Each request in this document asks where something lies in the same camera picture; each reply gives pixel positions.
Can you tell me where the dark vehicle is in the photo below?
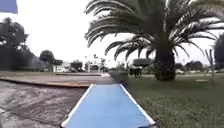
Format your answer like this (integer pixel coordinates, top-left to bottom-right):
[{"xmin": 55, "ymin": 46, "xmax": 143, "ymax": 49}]
[{"xmin": 128, "ymin": 65, "xmax": 144, "ymax": 79}]

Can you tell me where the row of distant trees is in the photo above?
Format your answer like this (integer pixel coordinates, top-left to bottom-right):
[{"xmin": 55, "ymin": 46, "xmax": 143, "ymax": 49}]
[{"xmin": 39, "ymin": 49, "xmax": 111, "ymax": 73}]

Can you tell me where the blue painted path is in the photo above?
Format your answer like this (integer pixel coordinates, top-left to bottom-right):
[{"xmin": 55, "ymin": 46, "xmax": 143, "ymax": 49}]
[{"xmin": 60, "ymin": 83, "xmax": 157, "ymax": 128}]

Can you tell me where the white building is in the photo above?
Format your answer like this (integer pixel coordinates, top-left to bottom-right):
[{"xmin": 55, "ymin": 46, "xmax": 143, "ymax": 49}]
[{"xmin": 53, "ymin": 63, "xmax": 72, "ymax": 74}]

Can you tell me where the large palm tree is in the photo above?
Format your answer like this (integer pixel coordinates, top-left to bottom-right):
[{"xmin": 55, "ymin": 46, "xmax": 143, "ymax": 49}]
[{"xmin": 83, "ymin": 0, "xmax": 224, "ymax": 82}]

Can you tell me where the orange kerb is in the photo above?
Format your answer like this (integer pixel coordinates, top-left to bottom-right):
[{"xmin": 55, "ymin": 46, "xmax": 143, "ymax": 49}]
[{"xmin": 0, "ymin": 77, "xmax": 92, "ymax": 89}]

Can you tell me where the green grass lawn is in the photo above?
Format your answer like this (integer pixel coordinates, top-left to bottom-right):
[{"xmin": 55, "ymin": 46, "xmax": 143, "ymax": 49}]
[{"xmin": 108, "ymin": 72, "xmax": 224, "ymax": 128}]

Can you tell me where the grey asphalt road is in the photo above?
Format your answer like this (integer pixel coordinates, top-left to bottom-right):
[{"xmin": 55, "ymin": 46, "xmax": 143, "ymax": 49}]
[{"xmin": 0, "ymin": 71, "xmax": 118, "ymax": 128}]

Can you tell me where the small bare tree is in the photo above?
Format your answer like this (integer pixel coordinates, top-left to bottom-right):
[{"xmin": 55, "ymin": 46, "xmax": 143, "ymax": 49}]
[{"xmin": 204, "ymin": 48, "xmax": 217, "ymax": 78}]

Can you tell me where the dark leafy tree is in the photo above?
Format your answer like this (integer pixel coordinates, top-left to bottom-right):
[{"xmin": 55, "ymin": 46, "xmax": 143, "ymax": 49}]
[{"xmin": 0, "ymin": 17, "xmax": 38, "ymax": 72}]

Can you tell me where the blue sign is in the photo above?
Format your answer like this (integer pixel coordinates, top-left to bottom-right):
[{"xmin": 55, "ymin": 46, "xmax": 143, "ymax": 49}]
[{"xmin": 0, "ymin": 0, "xmax": 19, "ymax": 15}]

